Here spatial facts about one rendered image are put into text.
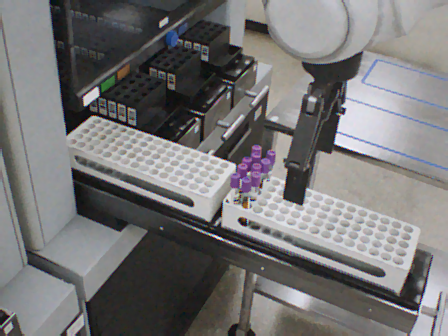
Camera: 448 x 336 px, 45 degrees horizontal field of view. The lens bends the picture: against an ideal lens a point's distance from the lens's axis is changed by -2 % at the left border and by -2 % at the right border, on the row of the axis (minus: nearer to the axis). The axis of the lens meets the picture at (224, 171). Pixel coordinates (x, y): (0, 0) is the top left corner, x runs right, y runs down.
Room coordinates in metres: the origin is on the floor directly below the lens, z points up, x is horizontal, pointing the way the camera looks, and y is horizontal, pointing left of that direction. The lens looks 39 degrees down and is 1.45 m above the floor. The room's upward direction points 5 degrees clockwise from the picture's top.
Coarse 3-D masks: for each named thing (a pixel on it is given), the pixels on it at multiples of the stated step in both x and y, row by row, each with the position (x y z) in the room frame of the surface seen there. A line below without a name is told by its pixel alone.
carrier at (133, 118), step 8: (160, 80) 0.98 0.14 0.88; (152, 88) 0.95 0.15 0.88; (160, 88) 0.96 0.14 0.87; (136, 96) 0.91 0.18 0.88; (144, 96) 0.92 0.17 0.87; (152, 96) 0.93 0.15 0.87; (160, 96) 0.96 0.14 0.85; (128, 104) 0.88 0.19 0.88; (136, 104) 0.88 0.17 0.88; (144, 104) 0.90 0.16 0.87; (152, 104) 0.93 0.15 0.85; (160, 104) 0.96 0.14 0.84; (128, 112) 0.88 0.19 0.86; (136, 112) 0.88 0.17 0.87; (144, 112) 0.90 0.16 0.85; (152, 112) 0.93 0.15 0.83; (128, 120) 0.88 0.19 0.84; (136, 120) 0.88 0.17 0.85; (144, 120) 0.90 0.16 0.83
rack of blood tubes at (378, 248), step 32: (224, 224) 0.64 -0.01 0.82; (256, 224) 0.64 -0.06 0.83; (288, 224) 0.65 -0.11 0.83; (320, 224) 0.62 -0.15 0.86; (352, 224) 0.62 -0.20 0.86; (384, 224) 0.63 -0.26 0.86; (320, 256) 0.58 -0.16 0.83; (352, 256) 0.56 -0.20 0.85; (384, 256) 0.56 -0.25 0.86; (384, 288) 0.54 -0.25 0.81
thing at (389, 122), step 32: (384, 64) 1.25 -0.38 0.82; (288, 96) 1.06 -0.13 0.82; (352, 96) 1.08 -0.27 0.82; (384, 96) 1.09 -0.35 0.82; (416, 96) 1.11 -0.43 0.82; (288, 128) 0.94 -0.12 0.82; (352, 128) 0.95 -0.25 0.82; (384, 128) 0.96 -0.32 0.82; (416, 128) 0.97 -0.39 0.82; (384, 160) 0.85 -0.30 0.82; (416, 160) 0.86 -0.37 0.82; (256, 288) 0.96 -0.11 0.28; (288, 288) 0.97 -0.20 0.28; (320, 320) 0.88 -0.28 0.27; (352, 320) 0.88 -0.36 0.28
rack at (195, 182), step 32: (96, 128) 0.82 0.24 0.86; (128, 128) 0.82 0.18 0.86; (96, 160) 0.74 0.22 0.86; (128, 160) 0.74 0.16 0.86; (160, 160) 0.74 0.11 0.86; (192, 160) 0.75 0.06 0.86; (224, 160) 0.75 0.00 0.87; (160, 192) 0.72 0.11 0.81; (192, 192) 0.66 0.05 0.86; (224, 192) 0.70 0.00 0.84
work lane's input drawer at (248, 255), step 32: (96, 192) 0.72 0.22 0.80; (128, 192) 0.71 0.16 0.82; (160, 224) 0.67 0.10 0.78; (192, 224) 0.66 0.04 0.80; (224, 256) 0.62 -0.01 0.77; (256, 256) 0.60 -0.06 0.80; (288, 256) 0.59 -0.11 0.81; (416, 256) 0.61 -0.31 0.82; (320, 288) 0.56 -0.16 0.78; (352, 288) 0.54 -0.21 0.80; (416, 288) 0.54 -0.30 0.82; (384, 320) 0.52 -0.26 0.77; (416, 320) 0.50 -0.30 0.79
